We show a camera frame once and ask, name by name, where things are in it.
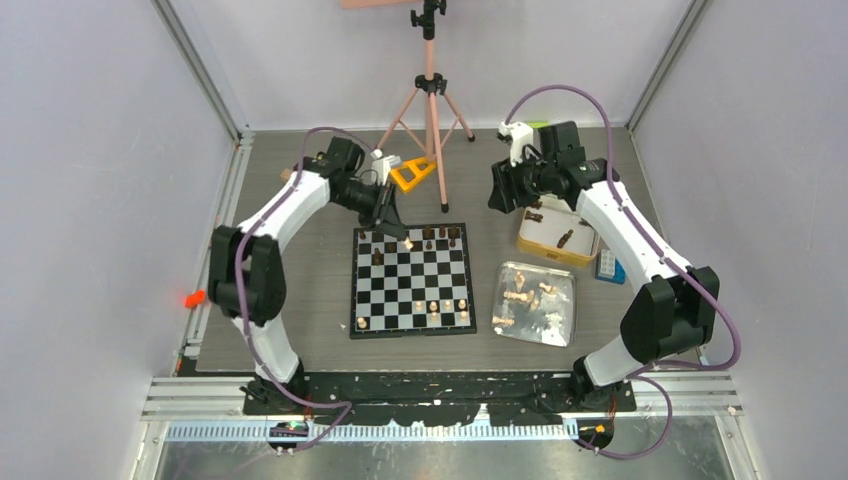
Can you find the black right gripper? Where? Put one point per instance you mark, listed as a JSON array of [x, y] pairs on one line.
[[504, 191]]

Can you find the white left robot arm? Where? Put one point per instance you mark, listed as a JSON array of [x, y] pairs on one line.
[[246, 278]]

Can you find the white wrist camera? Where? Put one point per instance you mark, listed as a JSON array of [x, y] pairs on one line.
[[516, 135], [381, 166]]

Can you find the black white chess board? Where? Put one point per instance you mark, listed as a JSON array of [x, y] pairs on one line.
[[425, 290]]

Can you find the pink camera tripod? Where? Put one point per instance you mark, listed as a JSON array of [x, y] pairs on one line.
[[432, 85]]

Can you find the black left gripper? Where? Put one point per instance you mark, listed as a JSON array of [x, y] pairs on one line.
[[385, 213]]

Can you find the blue lego brick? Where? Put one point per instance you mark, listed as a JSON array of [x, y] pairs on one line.
[[608, 268]]

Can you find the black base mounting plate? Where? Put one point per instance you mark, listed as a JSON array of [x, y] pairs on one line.
[[435, 398]]

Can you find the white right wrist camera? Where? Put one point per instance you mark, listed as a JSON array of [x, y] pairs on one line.
[[516, 135]]

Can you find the yellow triangular frame block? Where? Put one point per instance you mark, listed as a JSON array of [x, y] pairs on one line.
[[410, 173]]

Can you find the orange red clip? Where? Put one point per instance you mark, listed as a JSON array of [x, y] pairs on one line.
[[194, 299]]

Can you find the yellow tin box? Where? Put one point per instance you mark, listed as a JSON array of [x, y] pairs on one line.
[[552, 230]]

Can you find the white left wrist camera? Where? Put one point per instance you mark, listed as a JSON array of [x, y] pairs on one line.
[[381, 166]]

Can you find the light piece on tray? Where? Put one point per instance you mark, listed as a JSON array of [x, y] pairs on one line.
[[524, 297]]

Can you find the dark piece in tin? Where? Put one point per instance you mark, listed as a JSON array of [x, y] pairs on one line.
[[565, 238]]

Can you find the silver metal tray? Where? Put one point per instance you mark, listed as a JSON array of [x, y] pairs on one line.
[[549, 319]]

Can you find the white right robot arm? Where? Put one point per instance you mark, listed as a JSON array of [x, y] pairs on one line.
[[673, 309]]

